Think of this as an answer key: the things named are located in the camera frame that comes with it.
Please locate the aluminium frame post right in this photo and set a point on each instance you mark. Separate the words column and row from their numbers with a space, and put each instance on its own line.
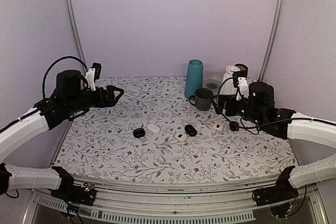
column 272, row 39

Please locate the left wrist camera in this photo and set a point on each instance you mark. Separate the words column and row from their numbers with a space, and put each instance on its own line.
column 92, row 75

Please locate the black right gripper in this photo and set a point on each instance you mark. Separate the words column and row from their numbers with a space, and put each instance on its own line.
column 230, row 98

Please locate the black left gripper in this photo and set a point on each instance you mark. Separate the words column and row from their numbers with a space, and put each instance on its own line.
column 111, row 100

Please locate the aluminium front rail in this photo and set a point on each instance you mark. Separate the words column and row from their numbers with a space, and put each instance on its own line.
column 218, row 202

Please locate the clear tape roll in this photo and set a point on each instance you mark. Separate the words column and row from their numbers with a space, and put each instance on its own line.
column 213, row 83

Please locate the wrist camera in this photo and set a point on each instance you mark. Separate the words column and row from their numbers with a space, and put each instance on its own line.
column 92, row 75
column 241, row 84

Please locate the white earbud charging case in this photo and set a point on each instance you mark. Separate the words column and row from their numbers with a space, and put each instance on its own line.
column 153, row 128

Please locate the teal tall vase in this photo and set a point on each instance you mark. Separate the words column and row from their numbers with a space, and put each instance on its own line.
column 194, row 77

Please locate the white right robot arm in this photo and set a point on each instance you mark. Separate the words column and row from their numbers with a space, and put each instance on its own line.
column 255, row 103

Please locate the black earbud charging case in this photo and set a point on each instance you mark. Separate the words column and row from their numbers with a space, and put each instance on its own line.
column 139, row 132

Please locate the aluminium frame post left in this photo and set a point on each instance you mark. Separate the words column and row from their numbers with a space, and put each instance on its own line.
column 74, row 30

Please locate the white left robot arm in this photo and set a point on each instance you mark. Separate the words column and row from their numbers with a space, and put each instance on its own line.
column 74, row 96

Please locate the cream case with black oval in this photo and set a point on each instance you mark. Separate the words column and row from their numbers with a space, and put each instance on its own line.
column 180, row 136

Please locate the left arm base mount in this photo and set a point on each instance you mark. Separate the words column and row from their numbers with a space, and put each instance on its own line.
column 84, row 194

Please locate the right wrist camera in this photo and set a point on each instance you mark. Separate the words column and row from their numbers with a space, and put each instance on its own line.
column 241, row 84

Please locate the aluminium frame post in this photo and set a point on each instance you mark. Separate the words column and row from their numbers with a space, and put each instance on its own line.
column 272, row 39
column 74, row 30

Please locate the small black round case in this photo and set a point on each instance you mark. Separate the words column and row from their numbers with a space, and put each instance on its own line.
column 234, row 126

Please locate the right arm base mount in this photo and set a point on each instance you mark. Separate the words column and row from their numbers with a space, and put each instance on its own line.
column 281, row 191

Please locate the dark grey mug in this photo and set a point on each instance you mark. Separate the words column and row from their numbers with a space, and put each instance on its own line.
column 201, row 99

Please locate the floral patterned table mat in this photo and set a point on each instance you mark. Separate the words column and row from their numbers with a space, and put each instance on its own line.
column 101, row 144

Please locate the white ribbed vase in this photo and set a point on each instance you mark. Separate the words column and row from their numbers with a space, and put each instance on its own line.
column 228, row 87

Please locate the black cylinder vase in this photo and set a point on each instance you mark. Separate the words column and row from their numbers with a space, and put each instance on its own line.
column 243, row 70

